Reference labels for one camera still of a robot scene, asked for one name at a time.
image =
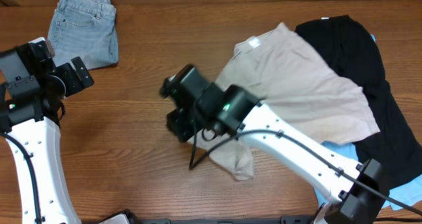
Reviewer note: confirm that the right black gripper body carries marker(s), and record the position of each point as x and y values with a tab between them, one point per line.
178	124

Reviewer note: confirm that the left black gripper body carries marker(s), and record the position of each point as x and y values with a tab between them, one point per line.
81	72

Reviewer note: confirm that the beige shorts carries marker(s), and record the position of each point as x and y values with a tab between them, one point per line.
289	75

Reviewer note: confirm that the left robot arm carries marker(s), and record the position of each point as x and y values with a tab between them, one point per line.
31	110

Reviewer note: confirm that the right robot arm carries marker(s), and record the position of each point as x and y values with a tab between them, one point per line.
354	191

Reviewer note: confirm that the folded light blue jeans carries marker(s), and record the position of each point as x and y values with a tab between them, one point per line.
85	29

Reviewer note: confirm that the black garment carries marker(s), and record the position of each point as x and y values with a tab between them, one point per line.
327	27

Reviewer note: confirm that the light blue garment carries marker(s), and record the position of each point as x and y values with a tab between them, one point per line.
405	194

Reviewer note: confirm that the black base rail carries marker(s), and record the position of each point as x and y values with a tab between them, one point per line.
128	217

